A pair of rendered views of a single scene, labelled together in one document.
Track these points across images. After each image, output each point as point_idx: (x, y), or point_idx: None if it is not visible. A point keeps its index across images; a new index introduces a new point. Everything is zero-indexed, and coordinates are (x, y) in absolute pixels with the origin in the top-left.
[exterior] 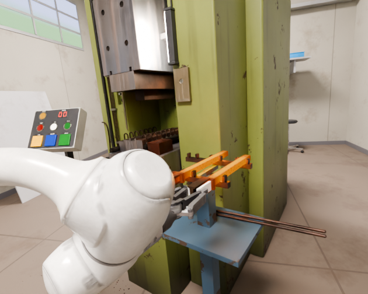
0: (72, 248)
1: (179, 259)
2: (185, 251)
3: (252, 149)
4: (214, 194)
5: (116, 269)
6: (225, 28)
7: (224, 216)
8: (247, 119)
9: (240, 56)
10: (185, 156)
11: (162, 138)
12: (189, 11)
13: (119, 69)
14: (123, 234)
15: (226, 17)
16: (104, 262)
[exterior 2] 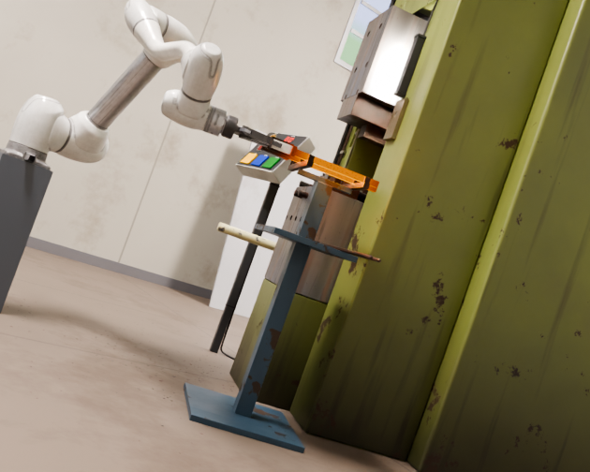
0: (179, 90)
1: (287, 347)
2: (303, 352)
3: (481, 262)
4: (324, 208)
5: (185, 100)
6: (468, 66)
7: (326, 244)
8: (494, 214)
9: (503, 112)
10: (363, 211)
11: (361, 191)
12: (433, 39)
13: (351, 92)
14: (190, 66)
15: (478, 54)
16: (183, 91)
